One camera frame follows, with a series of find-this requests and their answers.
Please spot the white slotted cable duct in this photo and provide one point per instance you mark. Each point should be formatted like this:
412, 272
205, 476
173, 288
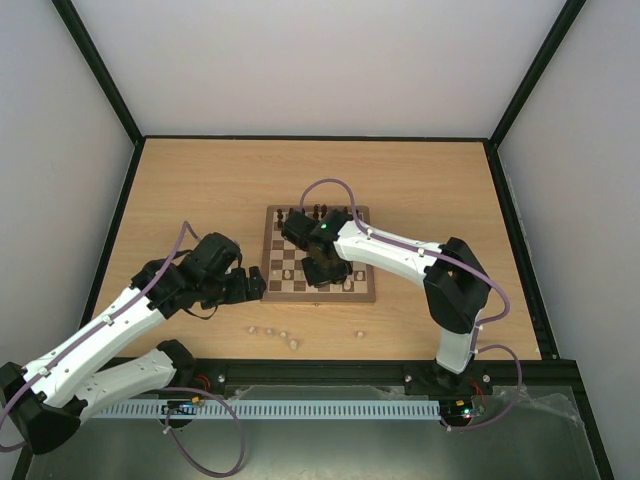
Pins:
285, 410

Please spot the black front mounting rail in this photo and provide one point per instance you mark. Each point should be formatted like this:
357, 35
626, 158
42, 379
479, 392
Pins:
417, 377

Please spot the controller circuit board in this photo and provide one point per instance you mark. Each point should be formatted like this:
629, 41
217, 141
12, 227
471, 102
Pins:
470, 408
188, 407

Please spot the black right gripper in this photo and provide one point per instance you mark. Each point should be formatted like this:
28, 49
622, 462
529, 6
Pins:
326, 270

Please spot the left controller circuit board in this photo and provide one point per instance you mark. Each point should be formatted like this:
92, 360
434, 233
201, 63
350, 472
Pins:
188, 407

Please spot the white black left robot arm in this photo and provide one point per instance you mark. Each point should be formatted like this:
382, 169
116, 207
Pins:
49, 398

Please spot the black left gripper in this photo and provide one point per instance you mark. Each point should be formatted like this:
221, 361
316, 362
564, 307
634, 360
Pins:
241, 292

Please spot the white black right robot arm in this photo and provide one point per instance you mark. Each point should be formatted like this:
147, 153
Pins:
449, 273

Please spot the right controller circuit board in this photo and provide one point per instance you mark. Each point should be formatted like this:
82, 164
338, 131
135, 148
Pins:
470, 408

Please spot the wooden chess board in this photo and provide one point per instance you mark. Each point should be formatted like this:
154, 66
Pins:
293, 275

